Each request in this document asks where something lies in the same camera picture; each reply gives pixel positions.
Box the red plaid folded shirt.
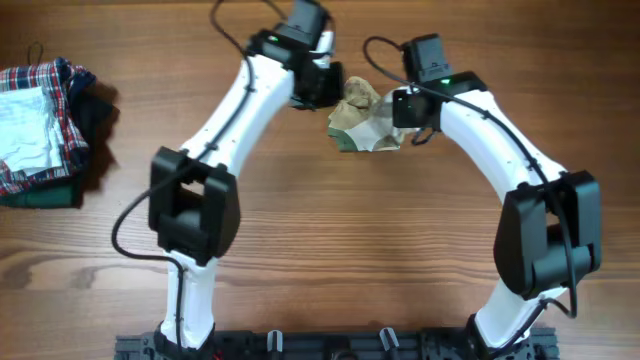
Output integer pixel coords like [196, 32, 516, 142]
[1, 57, 95, 196]

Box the white folded cloth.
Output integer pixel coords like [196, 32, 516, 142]
[1, 86, 64, 176]

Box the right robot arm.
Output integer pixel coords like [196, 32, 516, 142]
[393, 34, 602, 359]

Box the dark green folded garment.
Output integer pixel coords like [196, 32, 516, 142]
[0, 92, 115, 210]

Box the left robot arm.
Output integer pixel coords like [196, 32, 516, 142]
[148, 1, 344, 359]

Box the white and beige garment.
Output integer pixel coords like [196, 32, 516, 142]
[327, 76, 417, 152]

